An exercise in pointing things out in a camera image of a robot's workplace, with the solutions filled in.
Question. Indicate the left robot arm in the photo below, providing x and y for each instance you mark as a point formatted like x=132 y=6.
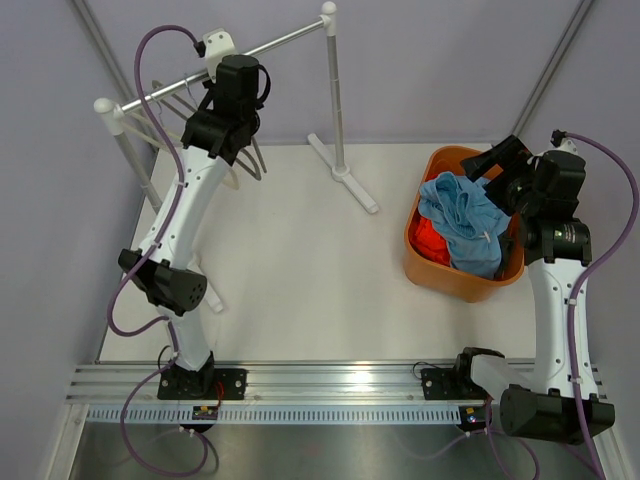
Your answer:
x=224 y=123

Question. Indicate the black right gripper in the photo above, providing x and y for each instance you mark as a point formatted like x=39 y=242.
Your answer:
x=507 y=153

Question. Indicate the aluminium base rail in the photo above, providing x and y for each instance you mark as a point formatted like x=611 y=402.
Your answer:
x=270 y=383

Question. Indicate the grey clothes hanger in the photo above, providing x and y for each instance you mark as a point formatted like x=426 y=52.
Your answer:
x=172 y=112

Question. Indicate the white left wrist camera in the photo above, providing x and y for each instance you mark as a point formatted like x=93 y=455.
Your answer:
x=214 y=47

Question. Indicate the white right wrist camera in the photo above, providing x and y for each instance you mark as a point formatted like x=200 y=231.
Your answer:
x=561 y=141

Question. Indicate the light blue shorts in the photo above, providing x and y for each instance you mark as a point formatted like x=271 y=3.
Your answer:
x=467 y=219

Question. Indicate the white slotted cable duct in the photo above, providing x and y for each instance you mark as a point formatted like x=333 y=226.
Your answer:
x=279 y=415

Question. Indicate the orange plastic basket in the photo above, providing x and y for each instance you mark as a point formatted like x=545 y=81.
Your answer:
x=425 y=273

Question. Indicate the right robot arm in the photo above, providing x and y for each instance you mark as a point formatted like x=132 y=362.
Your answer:
x=559 y=402

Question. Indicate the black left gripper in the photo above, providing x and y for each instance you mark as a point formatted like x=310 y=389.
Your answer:
x=208 y=84

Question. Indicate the olive green shorts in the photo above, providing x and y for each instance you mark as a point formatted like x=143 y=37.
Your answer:
x=507 y=245

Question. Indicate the orange shorts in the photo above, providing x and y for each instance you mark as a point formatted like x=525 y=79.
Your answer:
x=429 y=243

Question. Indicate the white clothes hanger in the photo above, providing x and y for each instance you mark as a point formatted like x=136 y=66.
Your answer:
x=141 y=126

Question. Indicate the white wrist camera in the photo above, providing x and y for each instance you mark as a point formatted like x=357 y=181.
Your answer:
x=214 y=47
x=561 y=141

